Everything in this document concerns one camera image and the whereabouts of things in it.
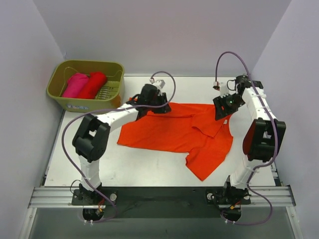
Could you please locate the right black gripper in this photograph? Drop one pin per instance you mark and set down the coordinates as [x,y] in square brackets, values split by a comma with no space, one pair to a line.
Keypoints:
[222,109]

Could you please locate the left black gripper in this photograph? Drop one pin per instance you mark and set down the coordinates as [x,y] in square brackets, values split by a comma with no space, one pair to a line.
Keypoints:
[161,104]

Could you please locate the orange t shirt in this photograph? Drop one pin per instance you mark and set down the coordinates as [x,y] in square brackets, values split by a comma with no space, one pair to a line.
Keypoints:
[188,128]

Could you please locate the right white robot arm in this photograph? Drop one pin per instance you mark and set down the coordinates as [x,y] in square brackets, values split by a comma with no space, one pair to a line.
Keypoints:
[262,141]

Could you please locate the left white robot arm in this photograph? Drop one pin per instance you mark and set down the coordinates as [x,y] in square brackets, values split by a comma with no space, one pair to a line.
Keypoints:
[91,138]

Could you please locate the olive green plastic basket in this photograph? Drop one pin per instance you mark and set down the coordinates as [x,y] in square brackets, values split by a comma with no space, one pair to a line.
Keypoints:
[110,96]

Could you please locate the rolled red t shirt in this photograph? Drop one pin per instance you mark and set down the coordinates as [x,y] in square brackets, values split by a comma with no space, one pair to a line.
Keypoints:
[96,81]

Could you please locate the rolled pink t shirt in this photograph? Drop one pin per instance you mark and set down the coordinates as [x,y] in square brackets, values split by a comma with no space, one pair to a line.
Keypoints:
[74,85]

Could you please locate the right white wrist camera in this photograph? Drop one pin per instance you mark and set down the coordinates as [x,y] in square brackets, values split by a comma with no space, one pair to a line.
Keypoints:
[222,88]

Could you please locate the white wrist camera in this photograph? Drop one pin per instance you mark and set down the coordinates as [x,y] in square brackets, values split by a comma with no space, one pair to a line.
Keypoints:
[159,84]
[222,88]

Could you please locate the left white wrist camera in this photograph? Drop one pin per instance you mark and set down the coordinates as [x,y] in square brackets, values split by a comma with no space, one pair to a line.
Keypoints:
[159,84]

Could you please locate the aluminium front rail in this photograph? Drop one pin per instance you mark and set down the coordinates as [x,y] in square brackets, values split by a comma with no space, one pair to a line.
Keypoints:
[61,197]

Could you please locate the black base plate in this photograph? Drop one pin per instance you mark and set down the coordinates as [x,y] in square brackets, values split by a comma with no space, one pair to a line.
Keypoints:
[161,202]

